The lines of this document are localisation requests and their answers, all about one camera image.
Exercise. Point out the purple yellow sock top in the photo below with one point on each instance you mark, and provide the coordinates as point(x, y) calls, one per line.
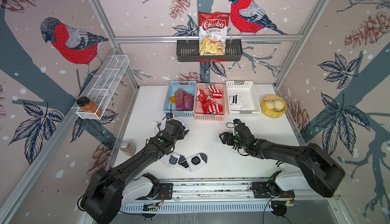
point(184, 103)

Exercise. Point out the white plastic basket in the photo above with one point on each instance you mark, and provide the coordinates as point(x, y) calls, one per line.
point(247, 89)

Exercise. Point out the white grey patterned sock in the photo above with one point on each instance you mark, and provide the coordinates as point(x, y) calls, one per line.
point(190, 164)

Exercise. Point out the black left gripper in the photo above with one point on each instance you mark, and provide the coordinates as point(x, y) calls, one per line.
point(181, 132)

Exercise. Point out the yellow bowl with buns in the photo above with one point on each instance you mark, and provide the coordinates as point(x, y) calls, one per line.
point(273, 106)

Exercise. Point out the orange spice jar black lid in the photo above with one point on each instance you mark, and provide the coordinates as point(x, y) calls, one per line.
point(89, 106)

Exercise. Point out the blue plastic basket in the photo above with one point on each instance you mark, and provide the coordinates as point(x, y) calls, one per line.
point(187, 86)

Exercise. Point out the purple yellow sock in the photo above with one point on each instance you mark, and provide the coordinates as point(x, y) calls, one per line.
point(184, 103)
point(179, 94)

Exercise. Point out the red Chuba cassava chips bag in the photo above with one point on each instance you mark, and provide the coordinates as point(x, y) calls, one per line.
point(213, 28)

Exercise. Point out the glass jar amber contents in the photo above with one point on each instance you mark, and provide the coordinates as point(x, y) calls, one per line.
point(127, 148)

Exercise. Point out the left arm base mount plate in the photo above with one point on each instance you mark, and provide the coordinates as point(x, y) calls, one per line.
point(161, 191)

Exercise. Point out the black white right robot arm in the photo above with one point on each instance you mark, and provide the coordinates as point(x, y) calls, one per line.
point(321, 172)

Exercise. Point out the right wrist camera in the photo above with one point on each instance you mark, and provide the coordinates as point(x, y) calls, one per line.
point(237, 121)

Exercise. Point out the clear acrylic wall shelf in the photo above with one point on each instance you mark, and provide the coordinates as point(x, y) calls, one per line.
point(105, 85)

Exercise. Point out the white black-striped sock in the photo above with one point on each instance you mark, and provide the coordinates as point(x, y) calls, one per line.
point(281, 165)
point(237, 102)

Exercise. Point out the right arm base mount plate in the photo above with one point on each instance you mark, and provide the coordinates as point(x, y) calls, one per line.
point(268, 190)

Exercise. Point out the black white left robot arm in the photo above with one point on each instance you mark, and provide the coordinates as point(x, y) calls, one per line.
point(103, 197)

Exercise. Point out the red santa pattern sock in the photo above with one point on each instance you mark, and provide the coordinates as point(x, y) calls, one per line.
point(212, 107)

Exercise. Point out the red snowflake sock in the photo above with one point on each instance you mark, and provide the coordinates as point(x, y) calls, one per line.
point(202, 98)

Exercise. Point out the black wall-mounted wire basket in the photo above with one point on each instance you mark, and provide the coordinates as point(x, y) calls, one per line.
point(188, 51)

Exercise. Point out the red white striped sock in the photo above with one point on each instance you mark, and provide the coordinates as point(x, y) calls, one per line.
point(214, 92)

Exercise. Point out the pink plastic basket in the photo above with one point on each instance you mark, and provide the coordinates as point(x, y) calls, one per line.
point(198, 112)

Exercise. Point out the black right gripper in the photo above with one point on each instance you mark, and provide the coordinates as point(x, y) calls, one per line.
point(229, 136)

